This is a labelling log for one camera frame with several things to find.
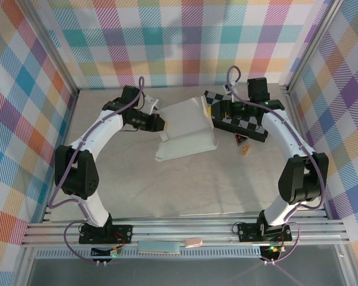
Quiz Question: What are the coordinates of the white paper box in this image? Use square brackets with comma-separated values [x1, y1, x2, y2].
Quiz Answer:
[154, 95, 220, 163]

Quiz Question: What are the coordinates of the black white chessboard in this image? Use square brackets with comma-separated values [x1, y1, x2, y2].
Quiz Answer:
[204, 90, 269, 143]

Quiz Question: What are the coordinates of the pink eraser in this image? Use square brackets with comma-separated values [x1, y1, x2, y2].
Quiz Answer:
[184, 237, 203, 248]

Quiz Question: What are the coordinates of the flat light blue sponge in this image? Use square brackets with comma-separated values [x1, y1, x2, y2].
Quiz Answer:
[138, 240, 181, 256]

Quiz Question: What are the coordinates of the circuit board with green light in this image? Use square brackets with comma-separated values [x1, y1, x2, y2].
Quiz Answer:
[260, 244, 284, 266]
[90, 244, 122, 266]

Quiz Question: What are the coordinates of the aluminium corner post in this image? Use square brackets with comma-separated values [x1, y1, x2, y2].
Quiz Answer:
[285, 0, 341, 93]
[25, 0, 80, 98]

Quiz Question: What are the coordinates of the aluminium frame rail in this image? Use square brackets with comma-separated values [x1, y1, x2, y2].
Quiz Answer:
[20, 219, 351, 248]

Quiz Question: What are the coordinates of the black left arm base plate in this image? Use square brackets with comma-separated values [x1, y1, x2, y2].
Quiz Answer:
[78, 223, 134, 244]

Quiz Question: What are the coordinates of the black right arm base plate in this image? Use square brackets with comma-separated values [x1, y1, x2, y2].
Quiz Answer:
[237, 222, 292, 243]

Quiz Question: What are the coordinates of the perforated metal cable tray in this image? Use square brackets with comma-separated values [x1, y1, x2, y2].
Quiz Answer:
[34, 248, 263, 260]

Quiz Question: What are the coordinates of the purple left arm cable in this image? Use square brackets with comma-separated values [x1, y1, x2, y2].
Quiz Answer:
[46, 76, 147, 265]

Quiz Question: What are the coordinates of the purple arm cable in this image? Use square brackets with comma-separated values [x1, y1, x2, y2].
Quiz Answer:
[226, 66, 328, 265]
[46, 76, 147, 265]

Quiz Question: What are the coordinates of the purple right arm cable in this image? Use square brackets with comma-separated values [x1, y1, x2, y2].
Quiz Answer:
[226, 66, 328, 265]

